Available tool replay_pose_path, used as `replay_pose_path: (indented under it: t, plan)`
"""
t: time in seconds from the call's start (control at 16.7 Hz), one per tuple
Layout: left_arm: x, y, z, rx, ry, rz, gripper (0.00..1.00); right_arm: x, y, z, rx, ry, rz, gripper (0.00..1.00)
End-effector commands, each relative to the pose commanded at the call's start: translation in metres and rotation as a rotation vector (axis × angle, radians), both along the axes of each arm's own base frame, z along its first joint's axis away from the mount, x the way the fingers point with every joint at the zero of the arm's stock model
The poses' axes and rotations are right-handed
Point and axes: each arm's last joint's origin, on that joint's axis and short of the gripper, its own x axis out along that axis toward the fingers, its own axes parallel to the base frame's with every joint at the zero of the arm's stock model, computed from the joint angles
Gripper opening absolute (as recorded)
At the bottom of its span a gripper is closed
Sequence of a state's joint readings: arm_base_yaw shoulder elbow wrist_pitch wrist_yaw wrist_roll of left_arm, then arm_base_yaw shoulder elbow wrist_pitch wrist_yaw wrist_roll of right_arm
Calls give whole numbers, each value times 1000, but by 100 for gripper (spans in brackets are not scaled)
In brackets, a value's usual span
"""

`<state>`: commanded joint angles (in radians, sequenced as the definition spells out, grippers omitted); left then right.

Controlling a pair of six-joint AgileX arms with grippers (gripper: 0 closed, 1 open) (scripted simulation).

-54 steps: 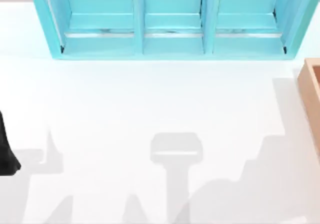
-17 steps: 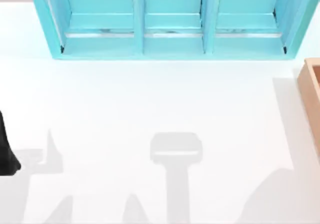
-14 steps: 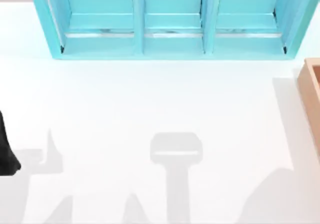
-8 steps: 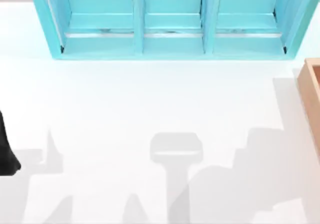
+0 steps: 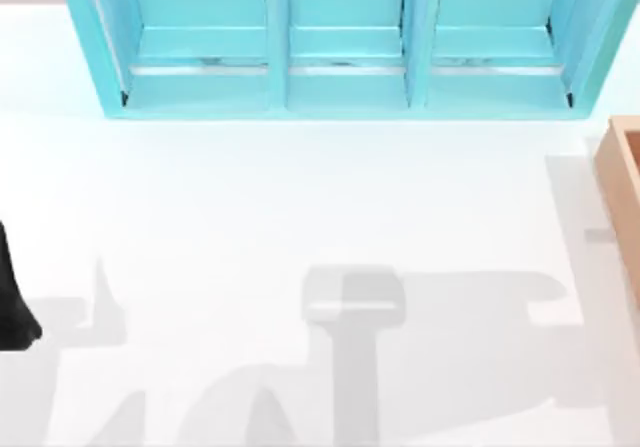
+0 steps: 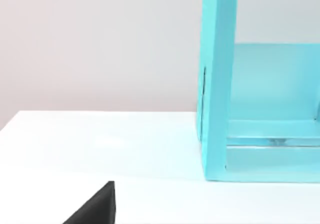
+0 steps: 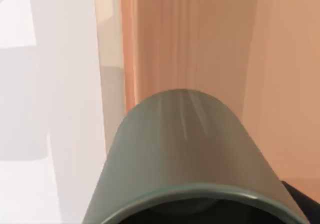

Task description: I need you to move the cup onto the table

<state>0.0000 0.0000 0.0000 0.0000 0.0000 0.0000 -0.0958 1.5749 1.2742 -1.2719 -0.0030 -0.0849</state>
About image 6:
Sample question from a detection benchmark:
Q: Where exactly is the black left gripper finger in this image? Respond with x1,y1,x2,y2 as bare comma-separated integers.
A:
62,180,117,224

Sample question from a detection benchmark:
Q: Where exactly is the light blue rack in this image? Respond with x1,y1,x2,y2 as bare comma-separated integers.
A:
196,0,320,184

